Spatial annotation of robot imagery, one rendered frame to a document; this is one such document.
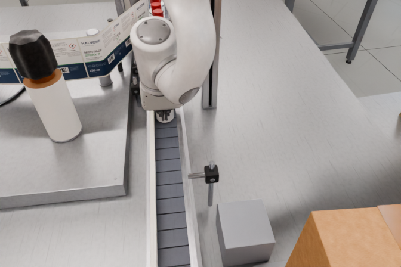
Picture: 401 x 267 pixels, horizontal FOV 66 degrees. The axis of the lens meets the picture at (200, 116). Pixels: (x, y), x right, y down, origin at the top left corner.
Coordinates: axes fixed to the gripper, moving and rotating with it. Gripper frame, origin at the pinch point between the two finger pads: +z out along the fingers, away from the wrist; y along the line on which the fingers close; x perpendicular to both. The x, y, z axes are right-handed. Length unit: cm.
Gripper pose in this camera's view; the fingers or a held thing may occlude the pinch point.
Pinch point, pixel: (164, 112)
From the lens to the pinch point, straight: 84.1
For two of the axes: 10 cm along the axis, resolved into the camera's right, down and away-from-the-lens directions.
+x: 1.2, 8.9, -4.4
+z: -0.4, 4.5, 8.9
